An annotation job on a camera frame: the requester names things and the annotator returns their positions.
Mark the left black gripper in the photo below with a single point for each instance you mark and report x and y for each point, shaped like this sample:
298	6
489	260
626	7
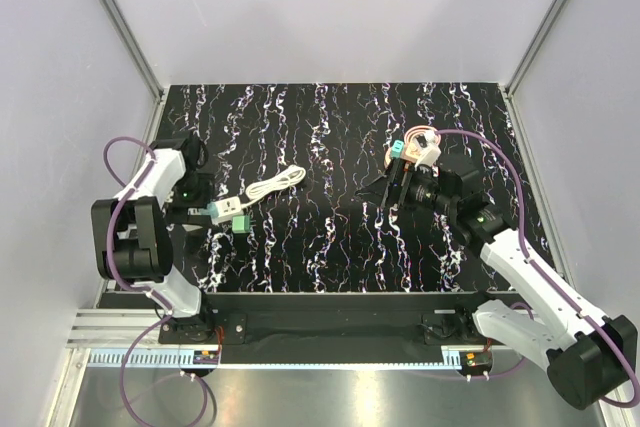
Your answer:
178	209

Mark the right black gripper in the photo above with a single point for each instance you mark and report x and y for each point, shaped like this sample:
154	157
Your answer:
375	191

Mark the green plug adapter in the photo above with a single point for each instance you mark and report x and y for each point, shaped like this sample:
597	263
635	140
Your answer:
241	224

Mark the teal USB charger plug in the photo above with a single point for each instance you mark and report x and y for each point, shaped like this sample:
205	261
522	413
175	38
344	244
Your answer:
396	149

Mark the teal charger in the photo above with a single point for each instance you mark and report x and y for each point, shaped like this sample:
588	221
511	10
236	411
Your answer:
204	211

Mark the pink cube adapter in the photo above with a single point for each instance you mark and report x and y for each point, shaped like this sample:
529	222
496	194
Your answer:
412	151

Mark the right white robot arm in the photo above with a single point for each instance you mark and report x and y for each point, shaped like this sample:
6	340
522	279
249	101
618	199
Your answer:
585	353

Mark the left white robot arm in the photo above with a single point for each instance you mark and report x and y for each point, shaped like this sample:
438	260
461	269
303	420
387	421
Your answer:
132	244

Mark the white power strip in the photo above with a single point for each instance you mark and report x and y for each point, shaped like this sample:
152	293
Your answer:
224	210

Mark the black marbled mat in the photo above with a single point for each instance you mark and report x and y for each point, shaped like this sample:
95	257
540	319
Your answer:
318	236

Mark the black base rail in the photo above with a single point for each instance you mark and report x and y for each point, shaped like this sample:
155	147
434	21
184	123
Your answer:
356	328

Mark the white slotted cable duct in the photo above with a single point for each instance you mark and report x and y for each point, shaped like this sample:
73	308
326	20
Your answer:
154	358

